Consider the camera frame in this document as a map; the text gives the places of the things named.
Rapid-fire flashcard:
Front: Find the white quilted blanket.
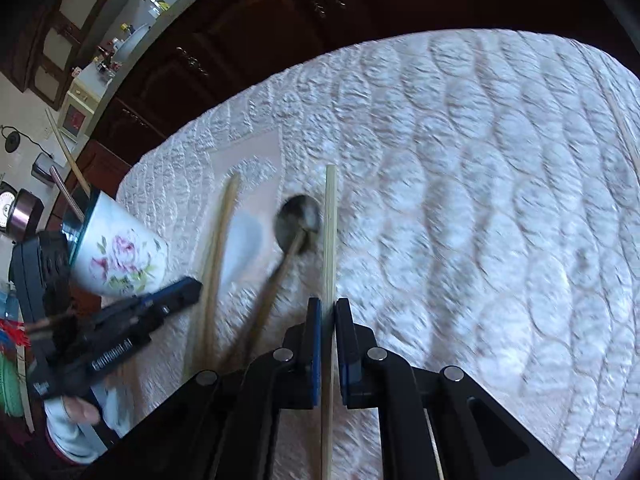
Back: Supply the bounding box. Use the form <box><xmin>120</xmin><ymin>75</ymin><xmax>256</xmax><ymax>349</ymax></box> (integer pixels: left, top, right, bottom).
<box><xmin>117</xmin><ymin>30</ymin><xmax>640</xmax><ymax>480</ymax></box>

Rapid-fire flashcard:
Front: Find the wooden wall cabinet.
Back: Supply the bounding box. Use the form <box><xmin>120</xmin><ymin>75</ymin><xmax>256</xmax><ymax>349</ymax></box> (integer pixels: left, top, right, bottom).
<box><xmin>0</xmin><ymin>0</ymin><xmax>113</xmax><ymax>107</ymax></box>

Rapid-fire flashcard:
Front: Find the person's left forearm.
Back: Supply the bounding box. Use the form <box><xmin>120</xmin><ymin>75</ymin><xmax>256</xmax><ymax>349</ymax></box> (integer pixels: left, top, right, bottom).
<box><xmin>44</xmin><ymin>400</ymin><xmax>126</xmax><ymax>463</ymax></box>

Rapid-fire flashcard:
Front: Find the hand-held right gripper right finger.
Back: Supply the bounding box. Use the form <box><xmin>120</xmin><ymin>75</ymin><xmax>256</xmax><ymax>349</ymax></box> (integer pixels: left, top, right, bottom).
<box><xmin>335</xmin><ymin>298</ymin><xmax>578</xmax><ymax>480</ymax></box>

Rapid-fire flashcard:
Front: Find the person's left hand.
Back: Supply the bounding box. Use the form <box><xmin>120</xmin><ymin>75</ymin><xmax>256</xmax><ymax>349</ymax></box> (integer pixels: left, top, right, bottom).
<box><xmin>60</xmin><ymin>395</ymin><xmax>103</xmax><ymax>426</ymax></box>

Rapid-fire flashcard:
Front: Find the pale kitchen countertop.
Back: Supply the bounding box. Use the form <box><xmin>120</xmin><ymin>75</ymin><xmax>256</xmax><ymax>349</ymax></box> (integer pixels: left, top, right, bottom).
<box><xmin>82</xmin><ymin>0</ymin><xmax>283</xmax><ymax>141</ymax></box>

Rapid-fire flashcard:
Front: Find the metal spoon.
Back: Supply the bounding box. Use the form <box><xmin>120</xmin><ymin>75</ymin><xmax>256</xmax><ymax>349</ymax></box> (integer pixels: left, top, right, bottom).
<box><xmin>225</xmin><ymin>194</ymin><xmax>322</xmax><ymax>366</ymax></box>

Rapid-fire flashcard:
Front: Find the dark wooden cabinet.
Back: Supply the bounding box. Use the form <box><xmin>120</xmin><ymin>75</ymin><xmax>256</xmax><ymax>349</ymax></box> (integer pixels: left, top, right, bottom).
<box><xmin>47</xmin><ymin>0</ymin><xmax>640</xmax><ymax>231</ymax></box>

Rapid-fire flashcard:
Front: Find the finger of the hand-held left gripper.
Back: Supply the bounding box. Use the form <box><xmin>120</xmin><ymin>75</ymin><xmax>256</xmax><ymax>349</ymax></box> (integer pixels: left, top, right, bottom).
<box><xmin>131</xmin><ymin>277</ymin><xmax>203</xmax><ymax>335</ymax></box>

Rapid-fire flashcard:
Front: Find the round rice cooker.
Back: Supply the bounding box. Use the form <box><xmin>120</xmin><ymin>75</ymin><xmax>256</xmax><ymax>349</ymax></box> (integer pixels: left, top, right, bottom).
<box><xmin>0</xmin><ymin>185</ymin><xmax>45</xmax><ymax>241</ymax></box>

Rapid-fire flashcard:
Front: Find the metal utensil handle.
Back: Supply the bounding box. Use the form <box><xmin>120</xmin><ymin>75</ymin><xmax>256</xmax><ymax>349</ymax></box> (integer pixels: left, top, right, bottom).
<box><xmin>49</xmin><ymin>167</ymin><xmax>86</xmax><ymax>223</ymax></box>

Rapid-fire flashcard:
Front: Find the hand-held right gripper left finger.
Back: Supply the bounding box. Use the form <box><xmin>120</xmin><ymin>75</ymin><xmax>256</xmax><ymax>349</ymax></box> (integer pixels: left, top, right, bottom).
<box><xmin>82</xmin><ymin>297</ymin><xmax>322</xmax><ymax>480</ymax></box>

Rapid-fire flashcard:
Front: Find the white floral ceramic bowl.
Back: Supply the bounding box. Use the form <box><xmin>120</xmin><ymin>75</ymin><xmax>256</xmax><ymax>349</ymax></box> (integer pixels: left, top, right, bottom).
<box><xmin>65</xmin><ymin>190</ymin><xmax>170</xmax><ymax>297</ymax></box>

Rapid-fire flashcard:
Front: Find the small cream appliance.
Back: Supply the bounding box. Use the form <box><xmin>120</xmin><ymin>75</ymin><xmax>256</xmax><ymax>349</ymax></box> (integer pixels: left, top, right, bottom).
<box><xmin>57</xmin><ymin>77</ymin><xmax>101</xmax><ymax>141</ymax></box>

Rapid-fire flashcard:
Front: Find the light wooden chopstick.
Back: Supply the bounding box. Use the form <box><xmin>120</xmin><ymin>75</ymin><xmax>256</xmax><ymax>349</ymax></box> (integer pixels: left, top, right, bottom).
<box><xmin>45</xmin><ymin>109</ymin><xmax>92</xmax><ymax>197</ymax></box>
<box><xmin>320</xmin><ymin>165</ymin><xmax>337</xmax><ymax>480</ymax></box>
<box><xmin>185</xmin><ymin>174</ymin><xmax>241</xmax><ymax>376</ymax></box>
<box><xmin>424</xmin><ymin>407</ymin><xmax>445</xmax><ymax>480</ymax></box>

